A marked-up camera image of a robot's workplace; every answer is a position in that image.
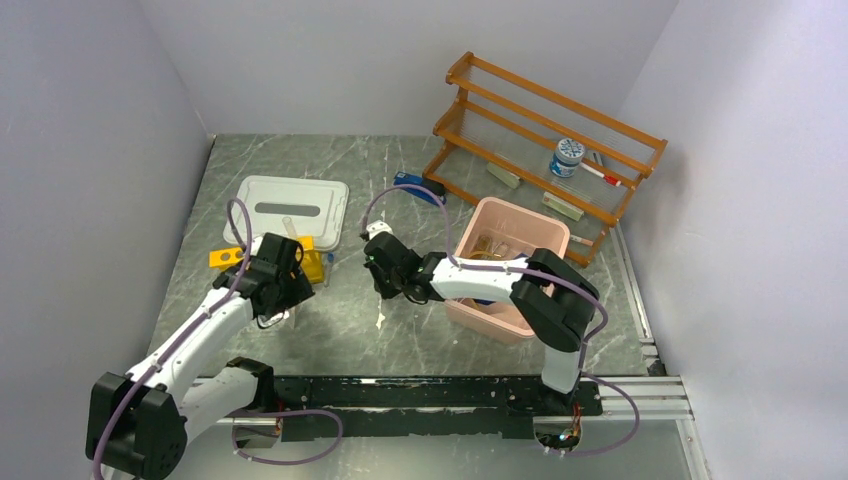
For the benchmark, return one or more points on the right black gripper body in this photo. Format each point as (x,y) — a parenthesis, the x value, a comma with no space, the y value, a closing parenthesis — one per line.
(387,285)

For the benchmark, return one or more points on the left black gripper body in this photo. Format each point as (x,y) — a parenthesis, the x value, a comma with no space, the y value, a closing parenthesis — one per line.
(293,289)

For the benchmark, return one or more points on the yellow test tube rack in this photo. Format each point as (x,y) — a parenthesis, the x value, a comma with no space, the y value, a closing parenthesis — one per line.
(312,262)

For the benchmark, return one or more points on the blue capped tube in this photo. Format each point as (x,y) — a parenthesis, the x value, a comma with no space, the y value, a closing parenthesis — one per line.
(329,259)

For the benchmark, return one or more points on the clear test tube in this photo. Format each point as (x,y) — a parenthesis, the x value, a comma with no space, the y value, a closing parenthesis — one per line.
(289,227)

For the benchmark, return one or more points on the yellow rubber tubing with clamps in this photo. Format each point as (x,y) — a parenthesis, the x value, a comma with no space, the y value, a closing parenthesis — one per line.
(486,248)

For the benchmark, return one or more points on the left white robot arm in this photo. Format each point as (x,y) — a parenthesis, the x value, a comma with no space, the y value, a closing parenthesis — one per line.
(141,422)

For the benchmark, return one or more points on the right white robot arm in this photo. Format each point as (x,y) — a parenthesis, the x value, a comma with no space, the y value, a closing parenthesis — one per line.
(551,297)

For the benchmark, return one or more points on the blue stapler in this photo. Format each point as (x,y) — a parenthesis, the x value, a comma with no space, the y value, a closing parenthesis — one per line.
(430,191)

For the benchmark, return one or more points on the pink plastic bin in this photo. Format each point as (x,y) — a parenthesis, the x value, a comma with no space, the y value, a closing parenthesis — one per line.
(525,231)

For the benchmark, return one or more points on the beige block on shelf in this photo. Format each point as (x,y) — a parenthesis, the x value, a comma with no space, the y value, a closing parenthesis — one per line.
(508,178)

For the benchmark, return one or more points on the orange wooden shelf rack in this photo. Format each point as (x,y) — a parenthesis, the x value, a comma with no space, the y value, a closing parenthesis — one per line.
(500,117)

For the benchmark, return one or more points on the beige labelled block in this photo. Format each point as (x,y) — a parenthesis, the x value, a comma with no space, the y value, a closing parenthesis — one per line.
(562,207)

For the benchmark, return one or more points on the blue white jar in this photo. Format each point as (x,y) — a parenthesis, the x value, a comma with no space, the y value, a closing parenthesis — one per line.
(567,157)

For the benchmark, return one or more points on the red white marker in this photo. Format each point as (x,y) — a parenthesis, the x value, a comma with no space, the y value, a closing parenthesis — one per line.
(611,180)

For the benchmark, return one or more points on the black base frame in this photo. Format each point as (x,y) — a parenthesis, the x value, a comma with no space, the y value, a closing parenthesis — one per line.
(503,405)

